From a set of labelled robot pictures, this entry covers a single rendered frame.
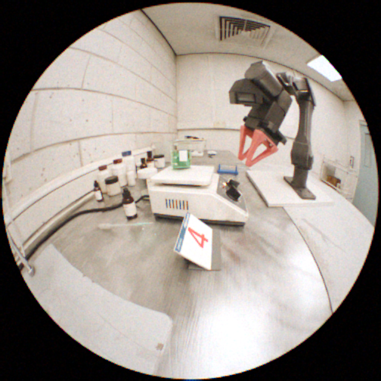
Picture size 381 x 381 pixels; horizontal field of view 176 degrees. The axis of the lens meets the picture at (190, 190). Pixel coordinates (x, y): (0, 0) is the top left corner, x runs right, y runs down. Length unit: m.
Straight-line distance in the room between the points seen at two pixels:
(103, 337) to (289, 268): 0.26
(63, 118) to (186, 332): 0.62
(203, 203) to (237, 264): 0.12
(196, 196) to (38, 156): 0.49
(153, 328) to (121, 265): 0.11
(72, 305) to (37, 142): 0.44
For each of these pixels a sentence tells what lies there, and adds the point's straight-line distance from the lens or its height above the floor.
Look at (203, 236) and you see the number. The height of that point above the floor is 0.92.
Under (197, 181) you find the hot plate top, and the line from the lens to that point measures 0.23.
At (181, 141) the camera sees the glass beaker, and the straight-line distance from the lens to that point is 0.29.
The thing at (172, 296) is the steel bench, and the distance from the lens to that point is 0.17.
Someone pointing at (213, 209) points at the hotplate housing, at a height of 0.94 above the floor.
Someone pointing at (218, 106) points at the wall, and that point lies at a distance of 1.81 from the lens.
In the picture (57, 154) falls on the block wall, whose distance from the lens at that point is 0.53.
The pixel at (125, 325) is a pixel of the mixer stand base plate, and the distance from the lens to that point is 0.17.
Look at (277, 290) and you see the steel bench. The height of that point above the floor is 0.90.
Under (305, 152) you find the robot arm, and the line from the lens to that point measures 0.47.
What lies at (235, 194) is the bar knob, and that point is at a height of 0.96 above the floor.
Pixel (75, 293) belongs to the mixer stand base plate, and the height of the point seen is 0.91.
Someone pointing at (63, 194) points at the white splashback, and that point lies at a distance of 0.49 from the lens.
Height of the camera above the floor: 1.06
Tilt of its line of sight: 23 degrees down
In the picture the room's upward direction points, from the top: 2 degrees counter-clockwise
